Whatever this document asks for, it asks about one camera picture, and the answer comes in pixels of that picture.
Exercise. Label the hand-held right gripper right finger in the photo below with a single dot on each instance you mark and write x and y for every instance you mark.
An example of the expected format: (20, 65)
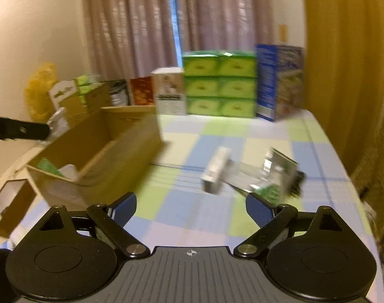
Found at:
(259, 210)

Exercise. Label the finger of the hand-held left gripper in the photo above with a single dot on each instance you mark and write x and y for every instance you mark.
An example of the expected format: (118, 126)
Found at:
(21, 128)

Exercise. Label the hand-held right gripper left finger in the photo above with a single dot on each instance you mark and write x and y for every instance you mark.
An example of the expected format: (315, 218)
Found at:
(124, 210)

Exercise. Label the long green box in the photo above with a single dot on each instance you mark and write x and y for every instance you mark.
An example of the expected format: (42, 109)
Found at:
(267, 192)

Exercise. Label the long brown cardboard box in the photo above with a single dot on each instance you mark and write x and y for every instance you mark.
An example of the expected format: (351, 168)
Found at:
(116, 170)

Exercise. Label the silver foil pouch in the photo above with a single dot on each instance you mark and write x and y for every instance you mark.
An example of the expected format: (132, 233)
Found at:
(282, 162)

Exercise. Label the small white box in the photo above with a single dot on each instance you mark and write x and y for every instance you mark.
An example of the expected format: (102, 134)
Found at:
(217, 170)

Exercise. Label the checked cloth covered desktop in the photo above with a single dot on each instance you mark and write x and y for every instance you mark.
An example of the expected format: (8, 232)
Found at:
(192, 221)

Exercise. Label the silver snack bag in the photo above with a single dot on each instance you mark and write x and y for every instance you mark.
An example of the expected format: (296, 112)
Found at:
(57, 123)

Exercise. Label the yellow plastic bag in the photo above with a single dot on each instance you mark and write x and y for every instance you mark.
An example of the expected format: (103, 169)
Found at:
(40, 91)

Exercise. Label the white carved chair back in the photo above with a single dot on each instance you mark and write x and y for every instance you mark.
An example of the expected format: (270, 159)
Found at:
(63, 94)

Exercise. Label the low brown cardboard box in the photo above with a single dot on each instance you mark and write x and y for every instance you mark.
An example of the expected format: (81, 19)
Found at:
(74, 110)

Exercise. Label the small green tissue pack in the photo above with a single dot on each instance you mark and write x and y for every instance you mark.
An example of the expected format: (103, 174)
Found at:
(88, 91)
(86, 99)
(88, 80)

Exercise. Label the small open cardboard box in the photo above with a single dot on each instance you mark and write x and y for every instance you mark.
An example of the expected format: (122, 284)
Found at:
(18, 208)

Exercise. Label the tall brown cardboard box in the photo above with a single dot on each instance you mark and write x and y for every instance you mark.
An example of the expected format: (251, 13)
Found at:
(98, 99)

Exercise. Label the black white paper bag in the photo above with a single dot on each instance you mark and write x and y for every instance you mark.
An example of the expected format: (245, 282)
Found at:
(119, 93)

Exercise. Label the red gift box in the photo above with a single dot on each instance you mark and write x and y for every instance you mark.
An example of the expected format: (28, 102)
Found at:
(141, 91)

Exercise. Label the white paper roll box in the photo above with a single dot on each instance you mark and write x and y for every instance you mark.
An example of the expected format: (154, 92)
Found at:
(168, 91)

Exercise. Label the blue milk carton box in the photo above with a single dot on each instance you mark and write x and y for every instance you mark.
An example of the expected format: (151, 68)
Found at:
(277, 82)

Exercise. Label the stack of green tissue packs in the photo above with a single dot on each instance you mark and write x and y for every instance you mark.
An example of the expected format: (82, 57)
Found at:
(218, 85)

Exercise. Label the pink shiny curtain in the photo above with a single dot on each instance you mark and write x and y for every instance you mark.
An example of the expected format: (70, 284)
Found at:
(128, 22)
(223, 9)

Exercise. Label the brown wooden wardrobe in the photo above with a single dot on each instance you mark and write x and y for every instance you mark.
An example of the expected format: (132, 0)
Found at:
(343, 69)

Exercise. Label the window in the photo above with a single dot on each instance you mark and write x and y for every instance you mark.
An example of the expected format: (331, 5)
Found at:
(176, 22)

